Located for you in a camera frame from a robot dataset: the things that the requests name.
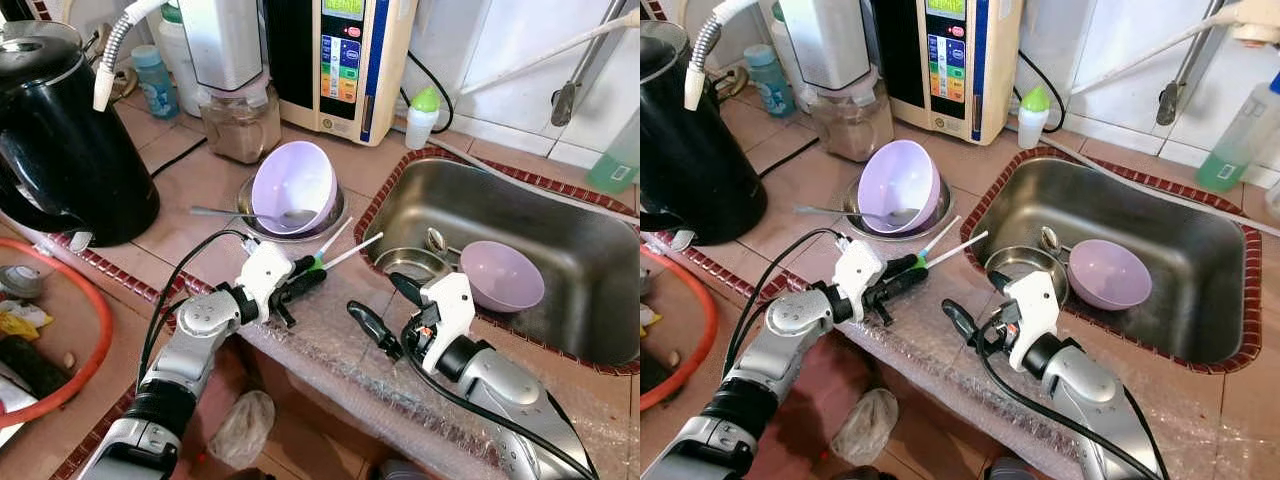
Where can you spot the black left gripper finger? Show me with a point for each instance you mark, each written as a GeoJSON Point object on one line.
{"type": "Point", "coordinates": [902, 265]}
{"type": "Point", "coordinates": [306, 265]}
{"type": "Point", "coordinates": [903, 282]}
{"type": "Point", "coordinates": [305, 284]}

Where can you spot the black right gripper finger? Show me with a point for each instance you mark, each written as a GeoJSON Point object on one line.
{"type": "Point", "coordinates": [997, 283]}
{"type": "Point", "coordinates": [406, 288]}
{"type": "Point", "coordinates": [375, 328]}
{"type": "Point", "coordinates": [965, 325]}

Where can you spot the white stick with teal band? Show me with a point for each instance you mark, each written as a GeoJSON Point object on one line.
{"type": "Point", "coordinates": [940, 238]}
{"type": "Point", "coordinates": [335, 240]}

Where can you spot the white stick with green grip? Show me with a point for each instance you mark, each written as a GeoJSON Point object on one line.
{"type": "Point", "coordinates": [355, 250]}
{"type": "Point", "coordinates": [960, 246]}

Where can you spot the lilac plastic bowl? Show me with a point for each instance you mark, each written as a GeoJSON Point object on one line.
{"type": "Point", "coordinates": [900, 180]}
{"type": "Point", "coordinates": [505, 278]}
{"type": "Point", "coordinates": [295, 180]}
{"type": "Point", "coordinates": [1110, 275]}

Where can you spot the clear bubble wrap sheet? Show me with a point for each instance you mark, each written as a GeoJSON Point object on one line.
{"type": "Point", "coordinates": [930, 370]}
{"type": "Point", "coordinates": [340, 360]}

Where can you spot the round steel plate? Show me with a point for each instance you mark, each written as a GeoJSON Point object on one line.
{"type": "Point", "coordinates": [942, 222]}
{"type": "Point", "coordinates": [337, 222]}

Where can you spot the short metal spoon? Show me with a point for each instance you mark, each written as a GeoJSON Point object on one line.
{"type": "Point", "coordinates": [436, 238]}
{"type": "Point", "coordinates": [1048, 238]}

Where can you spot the crumpled clear plastic bag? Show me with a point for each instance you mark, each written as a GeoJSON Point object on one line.
{"type": "Point", "coordinates": [865, 425]}
{"type": "Point", "coordinates": [245, 430]}

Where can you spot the stainless steel sink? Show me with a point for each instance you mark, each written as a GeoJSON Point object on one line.
{"type": "Point", "coordinates": [1120, 200]}
{"type": "Point", "coordinates": [540, 210]}

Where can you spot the silver grinder with brown jar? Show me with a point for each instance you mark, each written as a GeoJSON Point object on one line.
{"type": "Point", "coordinates": [850, 125]}
{"type": "Point", "coordinates": [240, 130]}

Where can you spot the small white bottle green cap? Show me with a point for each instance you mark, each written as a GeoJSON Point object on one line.
{"type": "Point", "coordinates": [422, 125]}
{"type": "Point", "coordinates": [1033, 122]}

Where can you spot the dark robot left foot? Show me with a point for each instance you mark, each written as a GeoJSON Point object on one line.
{"type": "Point", "coordinates": [855, 474]}
{"type": "Point", "coordinates": [248, 475]}

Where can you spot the cream water ionizer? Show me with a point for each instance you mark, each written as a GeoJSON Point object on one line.
{"type": "Point", "coordinates": [345, 70]}
{"type": "Point", "coordinates": [950, 70]}

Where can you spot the teal plastic bottle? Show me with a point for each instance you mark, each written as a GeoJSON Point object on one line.
{"type": "Point", "coordinates": [155, 90]}
{"type": "Point", "coordinates": [770, 85]}

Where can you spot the black electric kettle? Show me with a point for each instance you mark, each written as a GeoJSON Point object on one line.
{"type": "Point", "coordinates": [70, 150]}
{"type": "Point", "coordinates": [690, 150]}

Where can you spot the clear soap bottle blue cap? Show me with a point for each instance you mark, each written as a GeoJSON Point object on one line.
{"type": "Point", "coordinates": [1235, 140]}
{"type": "Point", "coordinates": [615, 165]}

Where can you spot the metal faucet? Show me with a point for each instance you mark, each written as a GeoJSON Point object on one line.
{"type": "Point", "coordinates": [1175, 95]}
{"type": "Point", "coordinates": [570, 95]}

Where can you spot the dark cylinder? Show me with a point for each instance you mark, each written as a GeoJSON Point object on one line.
{"type": "Point", "coordinates": [30, 365]}

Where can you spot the yellow rag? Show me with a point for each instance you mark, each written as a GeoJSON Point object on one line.
{"type": "Point", "coordinates": [22, 325]}

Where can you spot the grey gas regulator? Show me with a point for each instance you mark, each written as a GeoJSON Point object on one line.
{"type": "Point", "coordinates": [20, 282]}

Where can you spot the white water pipe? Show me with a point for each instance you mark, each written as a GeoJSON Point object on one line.
{"type": "Point", "coordinates": [1150, 52]}
{"type": "Point", "coordinates": [550, 52]}

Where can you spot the cream faucet filter head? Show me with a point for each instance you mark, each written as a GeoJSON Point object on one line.
{"type": "Point", "coordinates": [1255, 20]}

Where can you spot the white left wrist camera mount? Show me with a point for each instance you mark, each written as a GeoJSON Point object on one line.
{"type": "Point", "coordinates": [858, 275]}
{"type": "Point", "coordinates": [265, 275]}

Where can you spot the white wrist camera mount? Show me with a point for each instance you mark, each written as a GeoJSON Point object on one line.
{"type": "Point", "coordinates": [858, 275]}
{"type": "Point", "coordinates": [1030, 300]}
{"type": "Point", "coordinates": [265, 275]}
{"type": "Point", "coordinates": [450, 300]}

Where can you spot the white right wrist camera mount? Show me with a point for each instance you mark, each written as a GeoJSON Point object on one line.
{"type": "Point", "coordinates": [450, 300]}
{"type": "Point", "coordinates": [1030, 300]}

